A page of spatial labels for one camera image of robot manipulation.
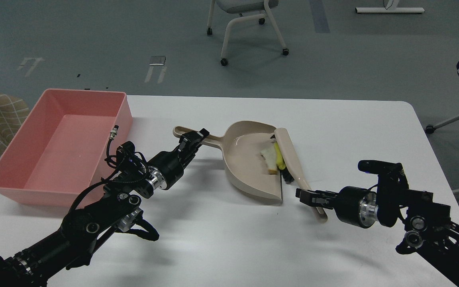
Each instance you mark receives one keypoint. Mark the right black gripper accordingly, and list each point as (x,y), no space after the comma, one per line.
(352,205)

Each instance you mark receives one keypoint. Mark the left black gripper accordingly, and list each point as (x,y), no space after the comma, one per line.
(171,165)

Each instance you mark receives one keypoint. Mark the beige hand brush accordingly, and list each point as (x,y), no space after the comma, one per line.
(294,173)

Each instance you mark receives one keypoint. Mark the yellow sponge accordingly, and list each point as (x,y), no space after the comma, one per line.
(281,165)

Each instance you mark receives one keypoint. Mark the beige plastic dustpan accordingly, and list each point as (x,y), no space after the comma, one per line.
(245,167)

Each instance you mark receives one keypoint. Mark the slice of bread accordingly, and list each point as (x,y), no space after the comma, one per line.
(269,156)

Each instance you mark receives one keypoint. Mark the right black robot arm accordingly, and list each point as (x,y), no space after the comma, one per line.
(429,230)

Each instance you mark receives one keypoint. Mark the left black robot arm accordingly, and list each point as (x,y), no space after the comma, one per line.
(104,208)

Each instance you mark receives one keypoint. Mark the pink plastic bin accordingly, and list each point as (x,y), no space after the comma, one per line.
(60,149)

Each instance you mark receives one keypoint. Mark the grey floor plate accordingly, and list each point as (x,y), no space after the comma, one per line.
(157,61)

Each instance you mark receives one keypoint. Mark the grey stand leg right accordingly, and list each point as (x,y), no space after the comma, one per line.
(430,129)

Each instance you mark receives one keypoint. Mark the white office chair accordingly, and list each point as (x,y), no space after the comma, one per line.
(246,11)

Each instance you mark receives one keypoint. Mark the white desk base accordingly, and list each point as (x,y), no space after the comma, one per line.
(390,7)

